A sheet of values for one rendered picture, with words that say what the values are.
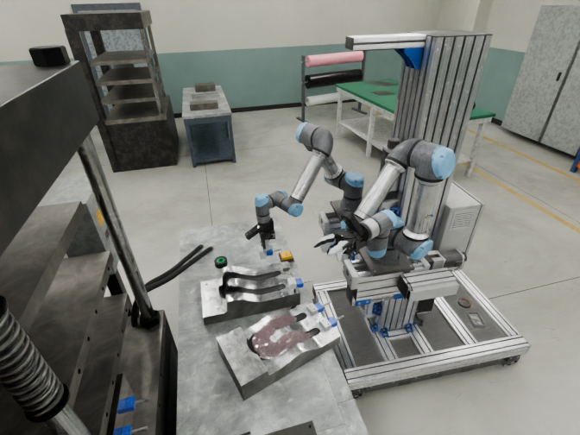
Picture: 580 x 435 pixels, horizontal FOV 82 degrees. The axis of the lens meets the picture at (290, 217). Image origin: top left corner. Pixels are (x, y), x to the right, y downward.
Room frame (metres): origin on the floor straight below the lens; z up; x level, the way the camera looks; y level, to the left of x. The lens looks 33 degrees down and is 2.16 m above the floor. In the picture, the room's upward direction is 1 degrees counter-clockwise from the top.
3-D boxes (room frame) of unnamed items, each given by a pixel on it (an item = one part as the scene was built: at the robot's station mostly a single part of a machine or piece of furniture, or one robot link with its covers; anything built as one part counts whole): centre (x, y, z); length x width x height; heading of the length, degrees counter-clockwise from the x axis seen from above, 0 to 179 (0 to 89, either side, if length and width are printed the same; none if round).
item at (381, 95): (5.16, -1.73, 0.51); 2.40 x 1.13 x 1.02; 18
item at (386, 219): (1.05, -0.35, 1.43); 0.11 x 0.08 x 0.09; 126
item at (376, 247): (1.07, -0.34, 1.34); 0.11 x 0.08 x 0.11; 36
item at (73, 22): (5.49, 2.41, 1.03); 1.54 x 0.94 x 2.06; 14
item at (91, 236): (1.32, 0.96, 0.73); 0.30 x 0.22 x 1.47; 14
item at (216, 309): (1.28, 0.23, 0.87); 0.50 x 0.26 x 0.14; 104
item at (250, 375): (0.96, 0.06, 0.85); 0.50 x 0.26 x 0.11; 121
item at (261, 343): (0.96, 0.06, 0.90); 0.26 x 0.18 x 0.08; 121
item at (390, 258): (1.32, -0.49, 1.09); 0.15 x 0.15 x 0.10
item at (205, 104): (5.72, 1.38, 0.46); 1.90 x 0.70 x 0.92; 14
